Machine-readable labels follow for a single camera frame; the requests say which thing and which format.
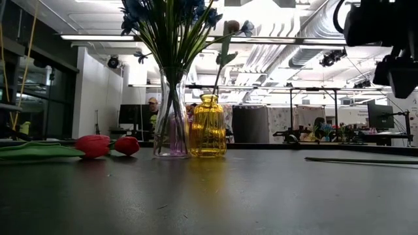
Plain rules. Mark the dark red artificial tulip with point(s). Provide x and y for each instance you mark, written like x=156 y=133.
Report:
x=225 y=57

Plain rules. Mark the amber ribbed glass vase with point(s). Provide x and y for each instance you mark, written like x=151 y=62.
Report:
x=209 y=130

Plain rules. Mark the blue artificial flower bunch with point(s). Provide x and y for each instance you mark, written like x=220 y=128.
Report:
x=165 y=45
x=191 y=39

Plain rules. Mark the bright red artificial tulip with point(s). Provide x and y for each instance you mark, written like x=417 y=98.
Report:
x=93 y=147
x=127 y=146
x=359 y=160

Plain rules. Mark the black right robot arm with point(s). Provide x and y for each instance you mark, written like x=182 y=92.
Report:
x=375 y=23

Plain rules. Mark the background blue flowers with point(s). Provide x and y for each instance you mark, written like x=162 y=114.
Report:
x=326 y=129

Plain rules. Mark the clear glass vase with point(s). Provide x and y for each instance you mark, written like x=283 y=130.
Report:
x=163 y=143

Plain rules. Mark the black computer monitor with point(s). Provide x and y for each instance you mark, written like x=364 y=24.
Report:
x=380 y=115
x=134 y=114

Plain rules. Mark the black track light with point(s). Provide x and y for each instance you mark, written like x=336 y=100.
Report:
x=331 y=58

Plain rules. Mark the person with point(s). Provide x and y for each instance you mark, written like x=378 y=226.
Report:
x=318 y=125
x=153 y=104

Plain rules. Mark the ceiling light fixture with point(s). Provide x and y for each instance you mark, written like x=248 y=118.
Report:
x=277 y=40
x=98 y=37

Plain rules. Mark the black curtain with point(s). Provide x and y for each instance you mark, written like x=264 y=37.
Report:
x=249 y=124

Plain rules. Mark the black ceiling spotlight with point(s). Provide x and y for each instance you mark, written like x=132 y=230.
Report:
x=113 y=62

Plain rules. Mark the yellow pole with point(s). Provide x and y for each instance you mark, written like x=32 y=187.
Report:
x=25 y=65

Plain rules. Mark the black metal rack frame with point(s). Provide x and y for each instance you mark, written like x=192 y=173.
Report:
x=335 y=107

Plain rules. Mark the silver ventilation duct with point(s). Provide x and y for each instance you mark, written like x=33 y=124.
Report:
x=321 y=23

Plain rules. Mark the black table frame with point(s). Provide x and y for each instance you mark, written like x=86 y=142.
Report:
x=294 y=146

